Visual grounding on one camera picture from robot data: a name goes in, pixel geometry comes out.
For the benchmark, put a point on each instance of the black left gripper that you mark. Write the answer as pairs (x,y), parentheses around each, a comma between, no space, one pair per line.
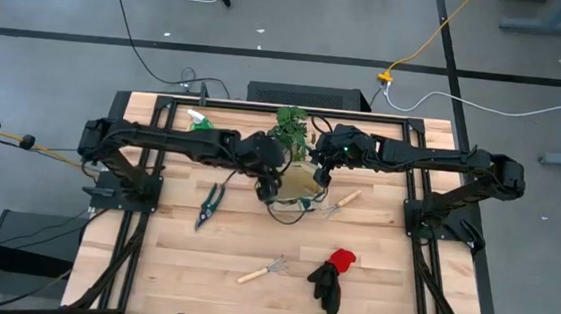
(268,186)

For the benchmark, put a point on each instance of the green spray bottle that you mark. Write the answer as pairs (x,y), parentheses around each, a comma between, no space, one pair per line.
(202,123)

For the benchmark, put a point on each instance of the black metal table frame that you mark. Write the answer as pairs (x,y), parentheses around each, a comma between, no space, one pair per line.
(289,110)

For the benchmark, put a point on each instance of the black computer tower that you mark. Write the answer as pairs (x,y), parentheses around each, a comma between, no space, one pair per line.
(305,96)

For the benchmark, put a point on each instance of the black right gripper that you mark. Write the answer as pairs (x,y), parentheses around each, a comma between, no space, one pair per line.
(344,147)

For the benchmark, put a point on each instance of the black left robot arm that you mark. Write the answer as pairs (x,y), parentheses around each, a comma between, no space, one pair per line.
(161,137)

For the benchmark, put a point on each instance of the green plant in white pot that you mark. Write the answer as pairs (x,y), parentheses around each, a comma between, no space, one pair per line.
(290,127)

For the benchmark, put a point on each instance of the black and red gardening glove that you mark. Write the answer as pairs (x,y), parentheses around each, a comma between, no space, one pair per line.
(328,283)

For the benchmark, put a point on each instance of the black bench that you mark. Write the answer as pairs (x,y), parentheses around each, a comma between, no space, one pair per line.
(7,251)

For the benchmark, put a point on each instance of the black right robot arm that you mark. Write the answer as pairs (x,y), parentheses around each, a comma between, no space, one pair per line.
(436,156)

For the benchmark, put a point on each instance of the canvas gardening bag green trim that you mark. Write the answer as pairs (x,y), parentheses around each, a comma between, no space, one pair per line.
(298,183)

